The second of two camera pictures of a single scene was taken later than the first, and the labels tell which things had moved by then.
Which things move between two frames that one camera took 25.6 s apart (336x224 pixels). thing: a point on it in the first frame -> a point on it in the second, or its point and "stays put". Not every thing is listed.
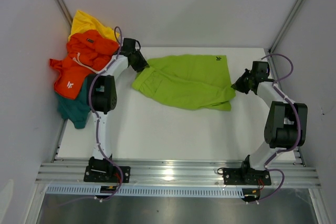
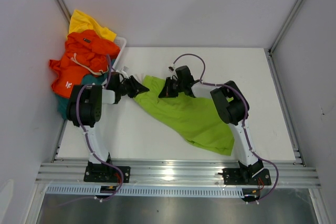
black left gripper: (143, 63) -> (137, 87)
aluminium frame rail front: (283, 173) stays put
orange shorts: (87, 52) stays put
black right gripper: (238, 85) -> (167, 92)
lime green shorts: (198, 82) -> (198, 118)
